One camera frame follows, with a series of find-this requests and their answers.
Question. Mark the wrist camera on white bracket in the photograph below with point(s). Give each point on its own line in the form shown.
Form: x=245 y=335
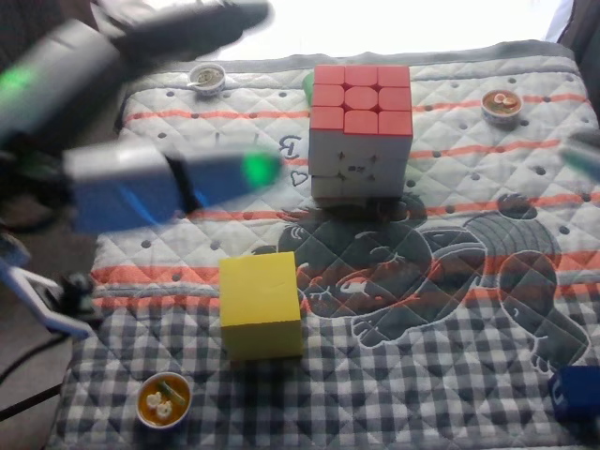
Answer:
x=47 y=300

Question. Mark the small green toy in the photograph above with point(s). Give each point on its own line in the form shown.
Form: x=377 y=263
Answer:
x=307 y=89

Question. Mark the grey quilt with bear print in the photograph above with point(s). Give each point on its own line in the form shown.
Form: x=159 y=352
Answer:
x=375 y=375

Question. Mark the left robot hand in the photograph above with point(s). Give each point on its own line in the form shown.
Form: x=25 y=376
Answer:
x=122 y=187

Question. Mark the toy soup bowl with egg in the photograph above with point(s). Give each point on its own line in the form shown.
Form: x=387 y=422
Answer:
x=500 y=107

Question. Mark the blue block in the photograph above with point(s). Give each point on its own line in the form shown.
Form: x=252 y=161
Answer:
x=576 y=394

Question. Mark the yellow foam cube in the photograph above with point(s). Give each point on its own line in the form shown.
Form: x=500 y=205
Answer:
x=260 y=300

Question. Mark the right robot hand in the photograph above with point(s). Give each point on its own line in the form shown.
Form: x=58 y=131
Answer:
x=586 y=154

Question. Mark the toy bowl of orange soup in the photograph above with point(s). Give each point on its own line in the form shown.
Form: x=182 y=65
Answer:
x=163 y=400

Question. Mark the Rubik's cube with red face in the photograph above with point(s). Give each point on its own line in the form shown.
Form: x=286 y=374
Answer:
x=361 y=140

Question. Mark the toy bowl with grey filling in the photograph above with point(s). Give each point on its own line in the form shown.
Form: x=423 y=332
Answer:
x=207 y=79

